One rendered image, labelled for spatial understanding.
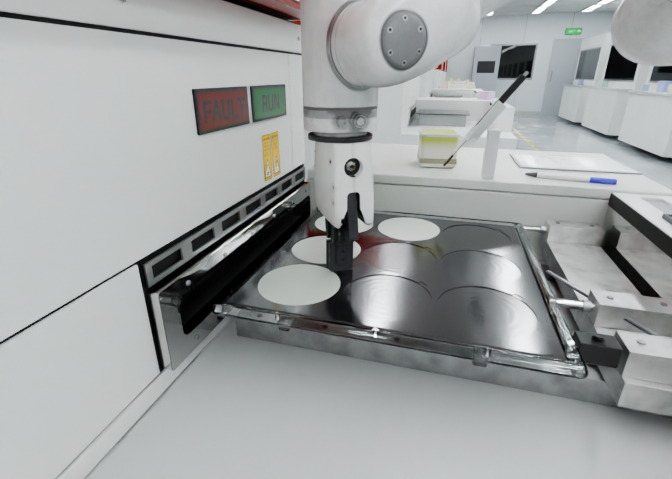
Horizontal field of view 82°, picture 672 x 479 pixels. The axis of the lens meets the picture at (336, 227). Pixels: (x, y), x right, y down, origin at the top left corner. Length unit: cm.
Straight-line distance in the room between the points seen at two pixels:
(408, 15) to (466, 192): 43
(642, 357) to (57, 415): 49
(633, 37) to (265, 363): 64
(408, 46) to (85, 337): 36
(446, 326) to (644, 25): 47
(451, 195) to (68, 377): 61
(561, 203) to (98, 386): 69
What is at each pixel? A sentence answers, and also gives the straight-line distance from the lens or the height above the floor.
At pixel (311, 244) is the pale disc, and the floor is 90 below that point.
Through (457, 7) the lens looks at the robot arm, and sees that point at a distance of 40.
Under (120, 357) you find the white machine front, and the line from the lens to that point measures 42.
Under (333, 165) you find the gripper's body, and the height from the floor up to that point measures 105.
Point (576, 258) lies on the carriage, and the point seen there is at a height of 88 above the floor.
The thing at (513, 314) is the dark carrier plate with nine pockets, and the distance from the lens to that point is 47.
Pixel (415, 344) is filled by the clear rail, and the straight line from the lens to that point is 39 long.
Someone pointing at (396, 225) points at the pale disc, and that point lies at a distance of 67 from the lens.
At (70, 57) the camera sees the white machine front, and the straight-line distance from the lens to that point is 36.
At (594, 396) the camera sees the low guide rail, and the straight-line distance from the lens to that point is 51.
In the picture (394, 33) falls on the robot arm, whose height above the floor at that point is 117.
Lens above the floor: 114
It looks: 21 degrees down
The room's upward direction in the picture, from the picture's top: straight up
